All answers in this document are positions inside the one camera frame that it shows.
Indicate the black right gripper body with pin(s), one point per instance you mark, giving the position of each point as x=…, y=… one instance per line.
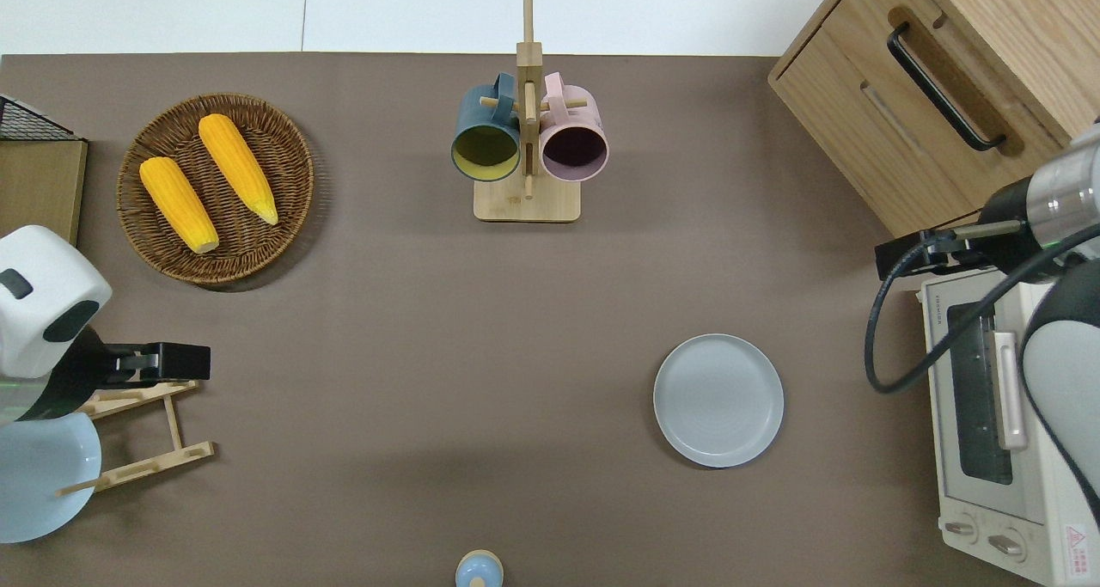
x=902, y=259

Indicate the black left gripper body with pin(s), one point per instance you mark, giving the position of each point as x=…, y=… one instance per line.
x=185, y=362

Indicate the gray round plate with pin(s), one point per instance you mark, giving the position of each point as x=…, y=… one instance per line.
x=718, y=400

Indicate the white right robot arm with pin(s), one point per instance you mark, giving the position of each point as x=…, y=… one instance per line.
x=1066, y=372

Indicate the light blue plate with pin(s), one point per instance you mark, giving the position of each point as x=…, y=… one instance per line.
x=43, y=484

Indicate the wooden dish rack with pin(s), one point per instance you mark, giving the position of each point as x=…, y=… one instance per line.
x=174, y=424

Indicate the wooden drawer cabinet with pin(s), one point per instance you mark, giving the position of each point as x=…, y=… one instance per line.
x=859, y=123

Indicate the yellow corn cob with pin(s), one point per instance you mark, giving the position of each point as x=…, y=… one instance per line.
x=236, y=166
x=178, y=204

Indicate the brown wicker basket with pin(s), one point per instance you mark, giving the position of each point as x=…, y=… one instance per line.
x=284, y=166

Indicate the wooden board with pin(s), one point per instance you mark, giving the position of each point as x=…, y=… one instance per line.
x=39, y=183

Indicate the white toaster oven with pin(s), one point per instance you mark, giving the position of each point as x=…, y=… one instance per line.
x=980, y=501

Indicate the brown table mat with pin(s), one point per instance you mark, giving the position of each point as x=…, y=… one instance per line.
x=516, y=355

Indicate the pink mug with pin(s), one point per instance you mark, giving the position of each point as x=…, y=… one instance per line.
x=571, y=114

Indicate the wooden mug tree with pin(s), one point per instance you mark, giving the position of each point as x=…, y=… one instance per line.
x=526, y=204

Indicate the dark blue mug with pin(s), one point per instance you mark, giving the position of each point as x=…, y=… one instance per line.
x=481, y=114

